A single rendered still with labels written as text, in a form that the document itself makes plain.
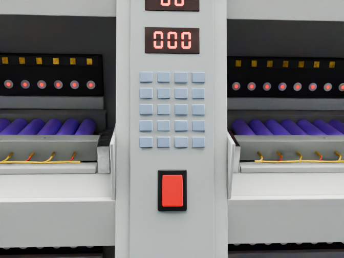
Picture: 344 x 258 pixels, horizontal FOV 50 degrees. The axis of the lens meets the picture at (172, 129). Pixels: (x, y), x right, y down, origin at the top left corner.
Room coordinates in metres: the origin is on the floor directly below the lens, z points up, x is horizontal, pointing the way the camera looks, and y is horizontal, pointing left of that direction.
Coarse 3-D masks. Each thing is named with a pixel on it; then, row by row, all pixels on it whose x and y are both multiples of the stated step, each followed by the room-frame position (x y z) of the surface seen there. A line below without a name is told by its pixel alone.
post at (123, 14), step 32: (128, 0) 0.31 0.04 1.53; (224, 0) 0.31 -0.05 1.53; (128, 32) 0.31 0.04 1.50; (224, 32) 0.31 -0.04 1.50; (128, 64) 0.31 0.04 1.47; (224, 64) 0.31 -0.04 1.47; (128, 96) 0.31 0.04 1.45; (224, 96) 0.31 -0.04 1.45; (128, 128) 0.31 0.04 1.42; (224, 128) 0.31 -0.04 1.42; (128, 160) 0.31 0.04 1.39; (224, 160) 0.31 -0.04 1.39; (128, 192) 0.31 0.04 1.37; (224, 192) 0.31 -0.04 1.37; (128, 224) 0.31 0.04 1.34; (224, 224) 0.31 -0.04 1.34; (128, 256) 0.31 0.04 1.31; (224, 256) 0.31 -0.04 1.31
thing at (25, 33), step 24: (0, 24) 0.50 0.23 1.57; (24, 24) 0.50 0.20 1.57; (48, 24) 0.50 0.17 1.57; (72, 24) 0.50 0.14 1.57; (96, 24) 0.50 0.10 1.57; (240, 24) 0.52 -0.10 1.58; (264, 24) 0.52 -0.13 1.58; (288, 24) 0.52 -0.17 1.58; (312, 24) 0.52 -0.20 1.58; (336, 24) 0.52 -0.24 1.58; (0, 48) 0.50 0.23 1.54; (24, 48) 0.50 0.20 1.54; (48, 48) 0.50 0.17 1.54; (72, 48) 0.50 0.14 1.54; (96, 48) 0.50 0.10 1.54; (240, 48) 0.52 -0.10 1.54; (264, 48) 0.52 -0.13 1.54; (288, 48) 0.52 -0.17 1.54; (312, 48) 0.52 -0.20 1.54; (336, 48) 0.52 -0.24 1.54
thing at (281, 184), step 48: (240, 96) 0.49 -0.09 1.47; (288, 96) 0.49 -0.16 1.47; (336, 96) 0.49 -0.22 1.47; (240, 144) 0.38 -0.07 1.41; (288, 144) 0.38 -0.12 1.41; (336, 144) 0.38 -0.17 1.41; (240, 192) 0.32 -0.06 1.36; (288, 192) 0.33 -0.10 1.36; (336, 192) 0.33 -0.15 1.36; (240, 240) 0.33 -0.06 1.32; (288, 240) 0.33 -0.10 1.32; (336, 240) 0.33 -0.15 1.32
